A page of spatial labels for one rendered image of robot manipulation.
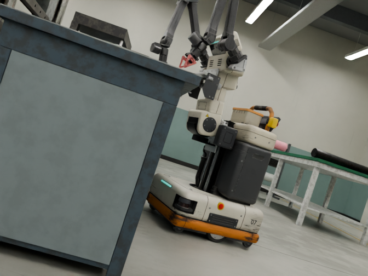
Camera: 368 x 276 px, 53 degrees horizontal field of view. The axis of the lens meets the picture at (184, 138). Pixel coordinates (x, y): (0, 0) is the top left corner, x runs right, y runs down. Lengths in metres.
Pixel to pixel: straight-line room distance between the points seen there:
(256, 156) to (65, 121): 1.55
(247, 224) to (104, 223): 1.42
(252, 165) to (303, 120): 7.25
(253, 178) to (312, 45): 7.72
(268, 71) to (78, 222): 8.49
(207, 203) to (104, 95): 1.28
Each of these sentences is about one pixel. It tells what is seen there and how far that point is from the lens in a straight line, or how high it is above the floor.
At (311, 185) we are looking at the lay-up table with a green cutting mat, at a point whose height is 0.54.
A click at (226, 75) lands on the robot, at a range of 2.60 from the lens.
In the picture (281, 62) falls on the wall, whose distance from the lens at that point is 9.68.
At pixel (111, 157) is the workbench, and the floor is 0.43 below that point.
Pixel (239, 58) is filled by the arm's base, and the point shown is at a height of 1.18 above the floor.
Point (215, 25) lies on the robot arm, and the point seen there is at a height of 1.31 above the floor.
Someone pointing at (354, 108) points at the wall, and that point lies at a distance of 10.33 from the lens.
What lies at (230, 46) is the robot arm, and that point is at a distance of 2.41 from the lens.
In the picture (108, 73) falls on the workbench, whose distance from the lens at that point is 1.31.
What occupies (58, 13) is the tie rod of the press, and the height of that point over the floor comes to 1.09.
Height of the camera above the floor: 0.56
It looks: 1 degrees up
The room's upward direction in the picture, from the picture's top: 18 degrees clockwise
